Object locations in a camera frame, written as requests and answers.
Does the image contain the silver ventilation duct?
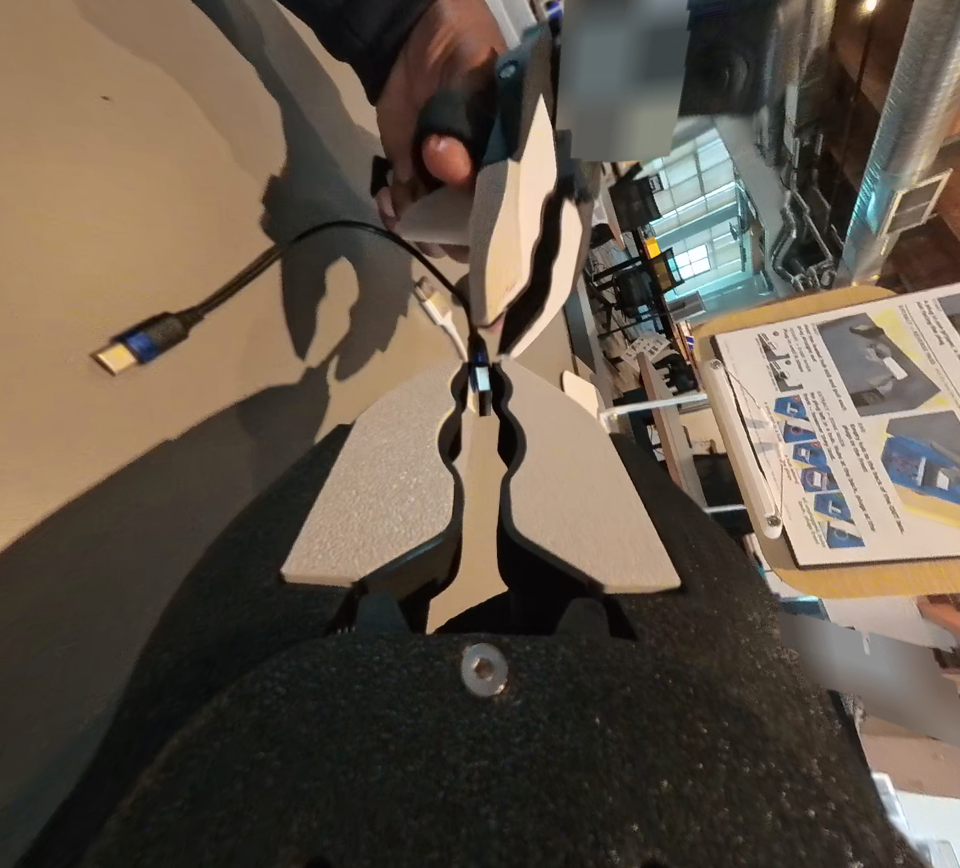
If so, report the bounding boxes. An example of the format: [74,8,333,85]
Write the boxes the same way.
[837,0,960,287]

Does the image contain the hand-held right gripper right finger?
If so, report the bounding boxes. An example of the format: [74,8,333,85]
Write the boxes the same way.
[488,358,681,599]

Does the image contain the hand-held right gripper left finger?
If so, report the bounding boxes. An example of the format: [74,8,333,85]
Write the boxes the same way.
[282,358,481,596]

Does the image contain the silver usb hub white cable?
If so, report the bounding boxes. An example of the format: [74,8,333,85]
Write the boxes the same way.
[413,280,471,362]

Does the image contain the black cable with blue-ringed plugs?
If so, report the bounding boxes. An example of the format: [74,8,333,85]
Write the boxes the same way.
[93,219,499,416]

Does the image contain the person's left hand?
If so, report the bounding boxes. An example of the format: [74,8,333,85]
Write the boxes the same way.
[375,0,511,224]

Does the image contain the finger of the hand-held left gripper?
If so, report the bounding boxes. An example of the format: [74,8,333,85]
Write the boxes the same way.
[468,96,561,329]
[501,193,594,359]

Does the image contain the printed paper sheets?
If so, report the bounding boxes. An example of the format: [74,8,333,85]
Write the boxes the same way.
[713,291,960,569]

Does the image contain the white document stand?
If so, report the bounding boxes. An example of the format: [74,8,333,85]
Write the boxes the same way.
[690,283,960,602]

